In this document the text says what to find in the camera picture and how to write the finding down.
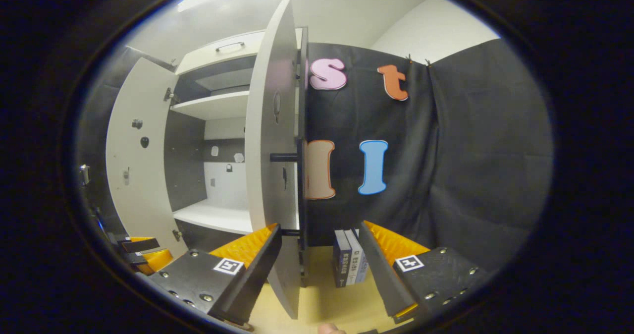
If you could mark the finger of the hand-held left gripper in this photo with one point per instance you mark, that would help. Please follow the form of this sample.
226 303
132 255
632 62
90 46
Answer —
158 262
141 245

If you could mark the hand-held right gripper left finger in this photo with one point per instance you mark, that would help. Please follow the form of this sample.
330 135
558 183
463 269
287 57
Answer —
257 269

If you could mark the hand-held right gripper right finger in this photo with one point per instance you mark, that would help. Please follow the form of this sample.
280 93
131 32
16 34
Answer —
379 269

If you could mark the white cabinet door phone sticker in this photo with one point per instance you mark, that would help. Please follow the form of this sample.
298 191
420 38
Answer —
133 200

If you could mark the white and grey cabinet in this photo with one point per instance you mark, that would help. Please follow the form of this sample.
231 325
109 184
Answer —
218 215

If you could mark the white cabinet door cat sticker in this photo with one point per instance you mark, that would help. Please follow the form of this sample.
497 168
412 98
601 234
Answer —
267 200

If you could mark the metal cabinet door hinge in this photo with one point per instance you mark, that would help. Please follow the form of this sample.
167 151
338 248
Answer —
177 235
168 95

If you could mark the white cabinet drawer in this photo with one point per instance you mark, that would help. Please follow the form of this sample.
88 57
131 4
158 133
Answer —
233 56

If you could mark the white and blue book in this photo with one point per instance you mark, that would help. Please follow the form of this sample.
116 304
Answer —
354 259

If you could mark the dark blue book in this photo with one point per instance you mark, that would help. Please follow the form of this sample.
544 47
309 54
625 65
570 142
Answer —
341 259

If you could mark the black backdrop cloth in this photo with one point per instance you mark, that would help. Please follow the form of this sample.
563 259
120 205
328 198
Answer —
470 175

